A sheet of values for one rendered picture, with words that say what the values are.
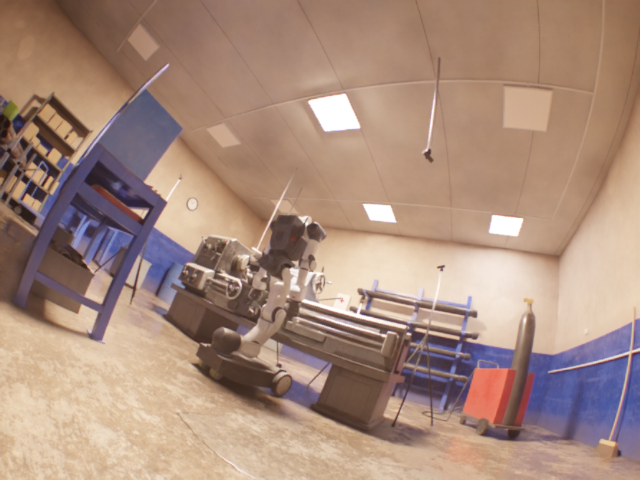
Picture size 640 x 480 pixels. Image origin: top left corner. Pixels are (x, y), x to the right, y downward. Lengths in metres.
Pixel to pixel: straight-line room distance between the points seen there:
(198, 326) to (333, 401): 1.77
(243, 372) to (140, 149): 1.51
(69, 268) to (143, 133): 0.89
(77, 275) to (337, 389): 1.95
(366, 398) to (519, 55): 3.43
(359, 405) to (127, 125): 2.29
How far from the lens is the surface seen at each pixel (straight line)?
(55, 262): 1.77
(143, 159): 1.52
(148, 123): 1.56
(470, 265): 5.81
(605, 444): 3.35
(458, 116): 3.57
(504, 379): 3.23
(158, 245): 6.51
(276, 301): 2.15
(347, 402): 2.13
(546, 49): 3.23
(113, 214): 1.46
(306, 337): 2.37
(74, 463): 0.73
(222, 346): 1.91
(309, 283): 2.70
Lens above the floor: 0.50
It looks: 21 degrees up
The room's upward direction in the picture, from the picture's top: 22 degrees clockwise
